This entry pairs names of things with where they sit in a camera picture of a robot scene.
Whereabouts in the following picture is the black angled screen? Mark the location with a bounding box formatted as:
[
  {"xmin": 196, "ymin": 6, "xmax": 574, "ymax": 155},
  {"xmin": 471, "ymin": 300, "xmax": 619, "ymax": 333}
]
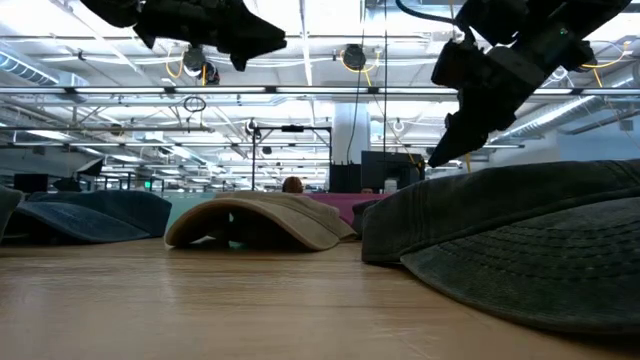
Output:
[{"xmin": 74, "ymin": 157, "xmax": 107, "ymax": 178}]

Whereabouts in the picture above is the black ceiling cable reel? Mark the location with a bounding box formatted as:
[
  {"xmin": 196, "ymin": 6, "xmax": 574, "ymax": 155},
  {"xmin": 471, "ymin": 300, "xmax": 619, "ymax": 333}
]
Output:
[
  {"xmin": 341, "ymin": 43, "xmax": 368, "ymax": 73},
  {"xmin": 180, "ymin": 43, "xmax": 222, "ymax": 87}
]

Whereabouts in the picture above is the black background rig frame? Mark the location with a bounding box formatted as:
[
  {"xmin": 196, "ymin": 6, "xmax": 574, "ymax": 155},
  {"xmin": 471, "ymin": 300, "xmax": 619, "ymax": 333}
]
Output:
[{"xmin": 250, "ymin": 124, "xmax": 334, "ymax": 193}]

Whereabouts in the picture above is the black equipment box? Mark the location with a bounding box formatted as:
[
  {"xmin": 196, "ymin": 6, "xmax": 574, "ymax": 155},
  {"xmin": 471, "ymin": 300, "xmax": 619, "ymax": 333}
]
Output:
[{"xmin": 328, "ymin": 163, "xmax": 363, "ymax": 195}]

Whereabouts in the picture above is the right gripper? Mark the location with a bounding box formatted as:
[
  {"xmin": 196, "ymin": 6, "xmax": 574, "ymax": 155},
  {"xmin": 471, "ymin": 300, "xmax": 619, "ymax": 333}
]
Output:
[{"xmin": 427, "ymin": 39, "xmax": 547, "ymax": 169}]

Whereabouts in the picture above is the black hanging cable loop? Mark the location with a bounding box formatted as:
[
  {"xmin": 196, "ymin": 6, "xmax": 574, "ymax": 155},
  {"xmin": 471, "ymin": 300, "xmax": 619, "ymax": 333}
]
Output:
[{"xmin": 182, "ymin": 94, "xmax": 208, "ymax": 115}]

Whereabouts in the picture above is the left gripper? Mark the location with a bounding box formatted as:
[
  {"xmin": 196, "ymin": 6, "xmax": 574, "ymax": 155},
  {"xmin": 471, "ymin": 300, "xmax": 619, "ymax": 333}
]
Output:
[{"xmin": 133, "ymin": 0, "xmax": 288, "ymax": 72}]

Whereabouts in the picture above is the black computer monitor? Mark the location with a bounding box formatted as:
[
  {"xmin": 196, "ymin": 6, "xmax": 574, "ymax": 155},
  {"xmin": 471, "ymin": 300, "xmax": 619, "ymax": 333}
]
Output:
[
  {"xmin": 360, "ymin": 150, "xmax": 427, "ymax": 195},
  {"xmin": 12, "ymin": 172, "xmax": 51, "ymax": 194}
]

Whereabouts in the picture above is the silver ventilation duct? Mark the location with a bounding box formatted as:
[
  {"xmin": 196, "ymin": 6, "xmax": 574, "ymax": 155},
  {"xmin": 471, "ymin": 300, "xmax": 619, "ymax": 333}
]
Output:
[
  {"xmin": 0, "ymin": 49, "xmax": 91, "ymax": 89},
  {"xmin": 498, "ymin": 93, "xmax": 640, "ymax": 144}
]

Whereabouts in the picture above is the long ceiling light strip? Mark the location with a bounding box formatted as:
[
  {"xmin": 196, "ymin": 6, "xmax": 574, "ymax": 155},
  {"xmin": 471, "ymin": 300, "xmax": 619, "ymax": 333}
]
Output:
[{"xmin": 0, "ymin": 85, "xmax": 640, "ymax": 97}]

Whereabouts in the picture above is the blue denim cap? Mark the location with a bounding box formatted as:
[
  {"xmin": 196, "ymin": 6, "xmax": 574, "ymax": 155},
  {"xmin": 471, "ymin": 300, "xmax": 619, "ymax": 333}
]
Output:
[{"xmin": 1, "ymin": 188, "xmax": 174, "ymax": 247}]

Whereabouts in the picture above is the person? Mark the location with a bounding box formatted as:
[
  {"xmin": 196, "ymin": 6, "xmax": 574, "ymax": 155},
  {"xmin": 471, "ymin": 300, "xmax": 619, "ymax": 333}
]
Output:
[{"xmin": 280, "ymin": 175, "xmax": 305, "ymax": 195}]

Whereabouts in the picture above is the red translucent plastic bin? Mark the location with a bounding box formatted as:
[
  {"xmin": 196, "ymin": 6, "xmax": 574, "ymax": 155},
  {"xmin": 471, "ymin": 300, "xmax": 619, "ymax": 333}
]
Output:
[{"xmin": 305, "ymin": 192, "xmax": 393, "ymax": 229}]

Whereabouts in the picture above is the teal translucent plastic bin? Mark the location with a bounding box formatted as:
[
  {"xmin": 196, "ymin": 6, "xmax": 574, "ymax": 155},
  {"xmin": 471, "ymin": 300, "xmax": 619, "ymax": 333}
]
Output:
[{"xmin": 162, "ymin": 191, "xmax": 222, "ymax": 250}]

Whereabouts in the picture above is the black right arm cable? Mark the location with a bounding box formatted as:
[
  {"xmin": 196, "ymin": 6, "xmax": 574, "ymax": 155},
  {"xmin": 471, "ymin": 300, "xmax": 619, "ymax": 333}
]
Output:
[{"xmin": 394, "ymin": 0, "xmax": 474, "ymax": 44}]

